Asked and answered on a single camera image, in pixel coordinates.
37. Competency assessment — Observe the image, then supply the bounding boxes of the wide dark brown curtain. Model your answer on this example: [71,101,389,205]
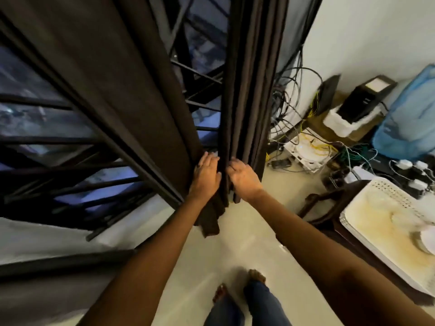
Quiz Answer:
[0,0,229,239]

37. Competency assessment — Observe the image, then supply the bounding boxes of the black box device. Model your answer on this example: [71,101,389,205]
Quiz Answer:
[336,75,398,123]

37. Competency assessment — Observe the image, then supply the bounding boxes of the person's foot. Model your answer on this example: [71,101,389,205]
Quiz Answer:
[213,283,228,303]
[248,269,267,285]

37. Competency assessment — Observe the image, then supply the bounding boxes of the white foam packing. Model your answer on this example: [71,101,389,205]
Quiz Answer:
[322,104,385,138]

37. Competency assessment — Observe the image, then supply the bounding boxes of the tangle of black cables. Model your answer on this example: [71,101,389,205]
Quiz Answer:
[267,46,323,167]

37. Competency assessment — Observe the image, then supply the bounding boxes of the brown cardboard box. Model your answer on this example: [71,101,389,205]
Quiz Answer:
[304,91,386,146]

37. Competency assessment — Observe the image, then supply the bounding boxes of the white box with yellow cables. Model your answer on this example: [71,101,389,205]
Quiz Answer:
[283,129,339,174]

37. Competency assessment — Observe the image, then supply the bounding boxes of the white bowl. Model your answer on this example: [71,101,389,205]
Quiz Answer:
[412,224,435,256]

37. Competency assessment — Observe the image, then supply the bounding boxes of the person's right forearm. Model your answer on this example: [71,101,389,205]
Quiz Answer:
[243,189,435,326]

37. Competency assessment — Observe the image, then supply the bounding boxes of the narrow dark brown curtain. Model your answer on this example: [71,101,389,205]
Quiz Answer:
[217,0,290,205]

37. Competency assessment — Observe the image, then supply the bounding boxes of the white perforated plastic tray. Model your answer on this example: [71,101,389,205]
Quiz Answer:
[339,178,435,298]

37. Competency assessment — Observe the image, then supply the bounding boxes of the person's right hand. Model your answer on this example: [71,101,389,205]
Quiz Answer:
[226,158,264,202]

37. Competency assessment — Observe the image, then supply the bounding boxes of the blue plastic bag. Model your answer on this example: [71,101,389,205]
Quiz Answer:
[372,64,435,162]

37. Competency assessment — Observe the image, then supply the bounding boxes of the person's left foot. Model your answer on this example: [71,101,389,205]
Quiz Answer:
[213,283,228,303]

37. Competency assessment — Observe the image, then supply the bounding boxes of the green cable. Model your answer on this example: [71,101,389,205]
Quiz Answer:
[339,145,378,167]

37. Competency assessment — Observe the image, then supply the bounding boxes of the blue jeans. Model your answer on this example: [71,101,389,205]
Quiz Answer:
[203,281,293,326]

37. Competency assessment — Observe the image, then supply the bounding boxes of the person's right foot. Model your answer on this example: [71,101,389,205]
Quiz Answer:
[248,269,267,285]

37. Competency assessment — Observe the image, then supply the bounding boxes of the person's left hand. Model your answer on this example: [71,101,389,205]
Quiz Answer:
[188,151,222,201]

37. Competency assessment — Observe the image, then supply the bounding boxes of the dark wooden chair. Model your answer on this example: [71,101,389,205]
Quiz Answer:
[297,180,435,307]

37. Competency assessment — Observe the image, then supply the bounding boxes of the flat black device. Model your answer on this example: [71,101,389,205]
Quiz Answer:
[315,74,342,116]

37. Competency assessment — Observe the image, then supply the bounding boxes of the person's left forearm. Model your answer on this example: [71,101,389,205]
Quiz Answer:
[77,194,214,326]

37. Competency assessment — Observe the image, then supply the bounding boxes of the black metal window grille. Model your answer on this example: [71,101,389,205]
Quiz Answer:
[0,0,232,242]

